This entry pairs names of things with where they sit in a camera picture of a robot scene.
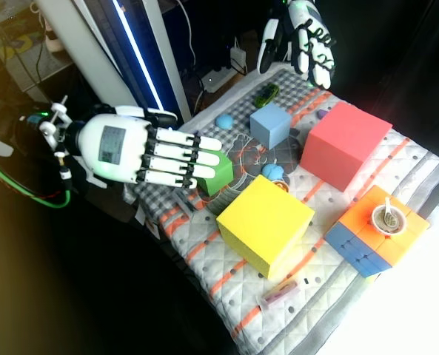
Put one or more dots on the green foam block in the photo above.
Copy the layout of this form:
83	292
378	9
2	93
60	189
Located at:
221	177

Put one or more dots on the pink soft item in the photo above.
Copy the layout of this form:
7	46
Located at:
52	35

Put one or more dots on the large yellow foam block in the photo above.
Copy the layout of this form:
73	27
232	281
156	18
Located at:
263	225

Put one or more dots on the colourful floor mat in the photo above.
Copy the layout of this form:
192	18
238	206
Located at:
4	40

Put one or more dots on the large puzzle cube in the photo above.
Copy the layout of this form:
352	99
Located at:
363	244

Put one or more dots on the toy ramen bowl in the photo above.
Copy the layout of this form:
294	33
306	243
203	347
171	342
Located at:
281	185

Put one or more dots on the blue half-sphere toy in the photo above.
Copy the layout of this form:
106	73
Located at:
224	121

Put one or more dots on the green toy car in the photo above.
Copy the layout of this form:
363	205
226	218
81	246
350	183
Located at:
267	95

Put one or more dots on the blue foam block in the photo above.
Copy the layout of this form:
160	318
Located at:
269	125

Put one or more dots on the toy rice bowl with spoon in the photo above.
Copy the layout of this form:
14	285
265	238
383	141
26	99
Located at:
388	220

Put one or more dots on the white robot body column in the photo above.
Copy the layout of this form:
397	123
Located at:
93	55

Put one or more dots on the grey quilt with bear print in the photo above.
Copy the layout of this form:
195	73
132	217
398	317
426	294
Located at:
315	259

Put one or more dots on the large red foam block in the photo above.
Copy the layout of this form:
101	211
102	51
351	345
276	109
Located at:
337	148

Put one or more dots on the blue lobed toy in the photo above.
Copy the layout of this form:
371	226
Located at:
272	172

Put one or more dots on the purple half-disc block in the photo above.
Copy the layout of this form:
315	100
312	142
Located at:
322	114

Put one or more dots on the white power strip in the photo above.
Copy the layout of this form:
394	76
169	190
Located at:
219	79

